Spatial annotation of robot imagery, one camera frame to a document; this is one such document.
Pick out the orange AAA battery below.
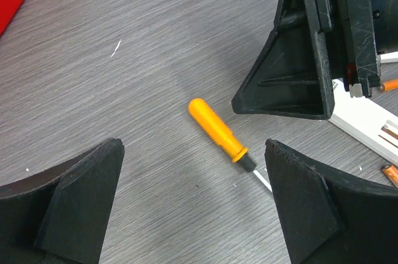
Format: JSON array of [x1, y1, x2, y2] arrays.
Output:
[[381, 165, 398, 188], [379, 79, 398, 93]]

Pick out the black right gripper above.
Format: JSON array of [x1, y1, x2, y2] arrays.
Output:
[[231, 0, 397, 120]]

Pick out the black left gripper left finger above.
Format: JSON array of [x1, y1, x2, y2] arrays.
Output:
[[1, 138, 124, 263]]

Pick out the white remote with orange batteries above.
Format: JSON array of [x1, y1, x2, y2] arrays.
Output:
[[329, 80, 397, 165]]

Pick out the orange handled screwdriver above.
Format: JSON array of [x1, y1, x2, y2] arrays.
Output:
[[188, 98, 272, 193]]

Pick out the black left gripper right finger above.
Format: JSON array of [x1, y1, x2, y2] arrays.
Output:
[[265, 139, 397, 263]]

